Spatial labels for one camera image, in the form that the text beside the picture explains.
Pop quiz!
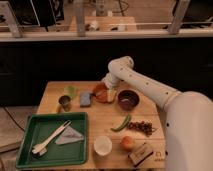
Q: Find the black cable left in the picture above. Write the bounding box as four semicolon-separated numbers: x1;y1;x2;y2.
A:
2;106;26;133

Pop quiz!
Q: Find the dark grape bunch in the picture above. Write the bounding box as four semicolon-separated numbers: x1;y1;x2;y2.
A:
127;121;156;136

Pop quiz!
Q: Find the dark metal cup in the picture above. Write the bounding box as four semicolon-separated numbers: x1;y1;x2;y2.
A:
58;95;71;112

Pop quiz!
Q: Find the green cup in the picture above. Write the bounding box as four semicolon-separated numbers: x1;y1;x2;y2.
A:
64;86;77;99

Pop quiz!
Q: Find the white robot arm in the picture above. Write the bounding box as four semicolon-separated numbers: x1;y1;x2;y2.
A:
103;56;213;171

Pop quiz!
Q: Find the blue sponge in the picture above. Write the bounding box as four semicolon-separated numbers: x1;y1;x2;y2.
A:
80;92;91;107

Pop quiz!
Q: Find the white cup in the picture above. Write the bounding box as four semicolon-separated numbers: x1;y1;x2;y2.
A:
94;136;112;156

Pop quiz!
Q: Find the orange fruit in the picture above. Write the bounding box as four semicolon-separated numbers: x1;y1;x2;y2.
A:
120;136;135;151

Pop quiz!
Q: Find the green pea pod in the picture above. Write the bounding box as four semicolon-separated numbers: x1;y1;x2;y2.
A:
111;114;132;132

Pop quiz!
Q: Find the dark red bowl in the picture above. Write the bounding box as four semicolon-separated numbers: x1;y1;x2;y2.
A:
118;90;140;111

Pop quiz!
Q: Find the wooden block eraser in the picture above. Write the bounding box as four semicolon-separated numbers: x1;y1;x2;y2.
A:
128;143;153;167

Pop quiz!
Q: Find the green plastic tray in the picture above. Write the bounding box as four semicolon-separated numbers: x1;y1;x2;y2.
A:
16;112;88;169

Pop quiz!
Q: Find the grey folded cloth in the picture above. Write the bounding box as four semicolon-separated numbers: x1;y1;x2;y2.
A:
55;126;84;145

